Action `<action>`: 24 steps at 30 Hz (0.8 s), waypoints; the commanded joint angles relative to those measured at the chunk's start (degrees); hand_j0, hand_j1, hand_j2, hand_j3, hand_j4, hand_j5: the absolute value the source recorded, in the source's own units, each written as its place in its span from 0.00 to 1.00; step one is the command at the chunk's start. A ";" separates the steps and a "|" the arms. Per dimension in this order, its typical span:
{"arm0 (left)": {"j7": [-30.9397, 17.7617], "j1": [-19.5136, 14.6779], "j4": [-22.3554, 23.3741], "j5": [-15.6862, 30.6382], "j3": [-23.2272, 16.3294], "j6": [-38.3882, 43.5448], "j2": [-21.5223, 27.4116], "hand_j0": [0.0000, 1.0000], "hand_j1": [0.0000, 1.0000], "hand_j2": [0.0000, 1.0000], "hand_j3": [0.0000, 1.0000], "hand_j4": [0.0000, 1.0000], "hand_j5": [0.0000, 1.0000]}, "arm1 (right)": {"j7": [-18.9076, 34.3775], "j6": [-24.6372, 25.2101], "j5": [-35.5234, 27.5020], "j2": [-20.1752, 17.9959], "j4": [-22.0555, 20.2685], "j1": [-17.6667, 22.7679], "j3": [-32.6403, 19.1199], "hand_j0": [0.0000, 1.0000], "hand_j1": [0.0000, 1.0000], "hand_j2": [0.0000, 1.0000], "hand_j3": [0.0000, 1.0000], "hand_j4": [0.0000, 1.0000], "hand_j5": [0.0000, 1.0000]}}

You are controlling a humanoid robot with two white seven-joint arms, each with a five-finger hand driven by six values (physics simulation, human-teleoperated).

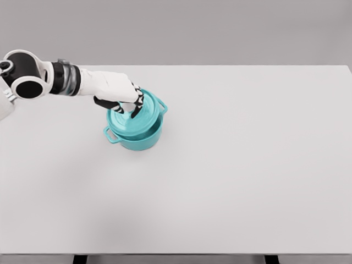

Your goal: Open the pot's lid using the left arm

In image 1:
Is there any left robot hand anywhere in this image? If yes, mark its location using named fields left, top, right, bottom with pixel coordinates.
left=92, top=71, right=145, bottom=119

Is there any teal pot with handles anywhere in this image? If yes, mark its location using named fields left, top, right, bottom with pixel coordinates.
left=103, top=99, right=169, bottom=151

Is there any teal pot lid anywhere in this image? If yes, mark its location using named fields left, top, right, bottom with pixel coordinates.
left=107, top=88, right=161, bottom=137

